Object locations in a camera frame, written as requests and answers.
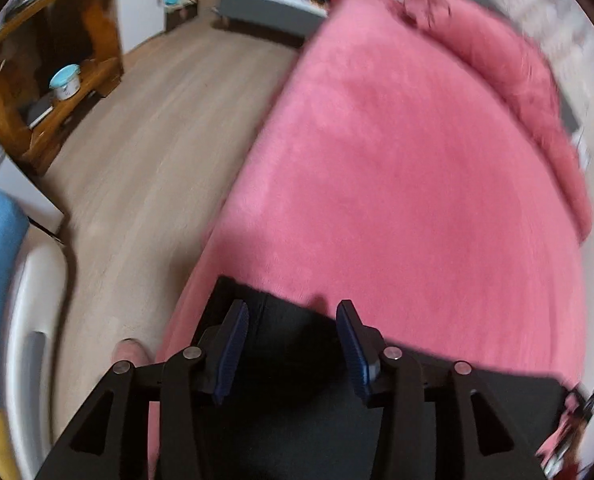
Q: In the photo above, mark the black pants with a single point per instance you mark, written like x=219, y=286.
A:
x=297, y=360

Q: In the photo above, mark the wooden desk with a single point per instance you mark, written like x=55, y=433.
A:
x=97, y=25

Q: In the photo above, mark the white door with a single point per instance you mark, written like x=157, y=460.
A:
x=142, y=5

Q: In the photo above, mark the person's foot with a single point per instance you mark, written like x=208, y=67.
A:
x=132, y=352

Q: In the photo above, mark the teal lidded pot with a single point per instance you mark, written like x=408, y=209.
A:
x=64, y=82

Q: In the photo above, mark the pink bed blanket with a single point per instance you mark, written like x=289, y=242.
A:
x=402, y=185

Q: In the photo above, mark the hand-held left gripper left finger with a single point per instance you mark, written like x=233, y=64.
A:
x=232, y=352

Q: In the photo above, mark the pink duvet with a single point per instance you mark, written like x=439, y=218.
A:
x=527, y=85

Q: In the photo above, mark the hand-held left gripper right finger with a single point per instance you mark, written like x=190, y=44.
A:
x=354, y=355

